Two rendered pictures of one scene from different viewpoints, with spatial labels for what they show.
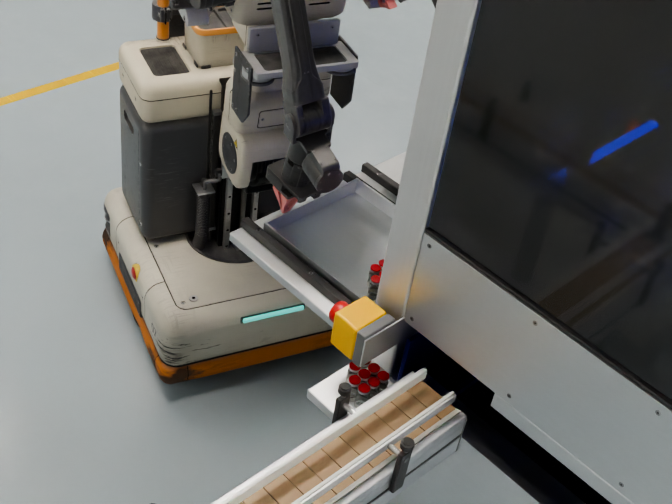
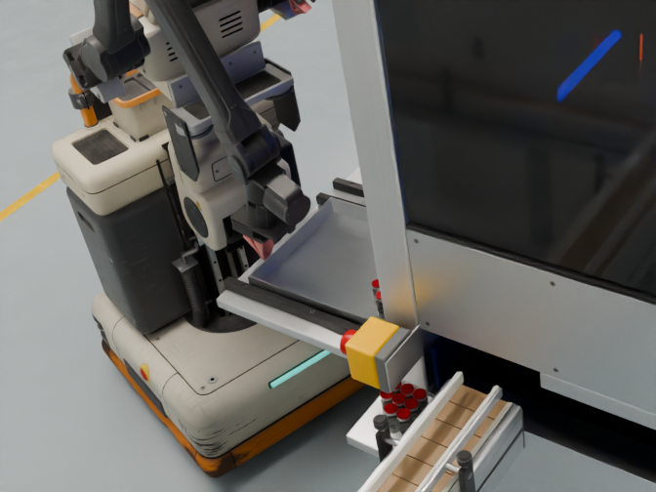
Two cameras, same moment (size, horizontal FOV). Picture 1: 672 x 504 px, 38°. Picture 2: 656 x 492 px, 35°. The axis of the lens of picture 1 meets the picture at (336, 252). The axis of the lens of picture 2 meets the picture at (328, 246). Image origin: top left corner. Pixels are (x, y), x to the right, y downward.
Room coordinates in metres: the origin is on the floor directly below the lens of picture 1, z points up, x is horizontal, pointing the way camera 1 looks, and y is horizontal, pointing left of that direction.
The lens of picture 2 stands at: (0.02, -0.07, 2.07)
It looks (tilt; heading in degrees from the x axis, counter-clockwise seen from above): 37 degrees down; 2
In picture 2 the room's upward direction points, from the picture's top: 11 degrees counter-clockwise
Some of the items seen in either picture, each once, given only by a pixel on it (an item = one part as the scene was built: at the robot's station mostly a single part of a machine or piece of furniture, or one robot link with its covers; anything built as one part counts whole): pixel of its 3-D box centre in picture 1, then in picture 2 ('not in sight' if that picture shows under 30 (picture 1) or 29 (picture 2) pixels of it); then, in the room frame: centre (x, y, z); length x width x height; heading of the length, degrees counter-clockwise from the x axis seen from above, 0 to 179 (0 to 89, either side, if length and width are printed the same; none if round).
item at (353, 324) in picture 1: (361, 330); (379, 353); (1.14, -0.06, 1.00); 0.08 x 0.07 x 0.07; 49
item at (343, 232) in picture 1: (370, 249); (366, 266); (1.47, -0.07, 0.90); 0.34 x 0.26 x 0.04; 50
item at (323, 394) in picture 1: (362, 400); (406, 427); (1.11, -0.08, 0.87); 0.14 x 0.13 x 0.02; 49
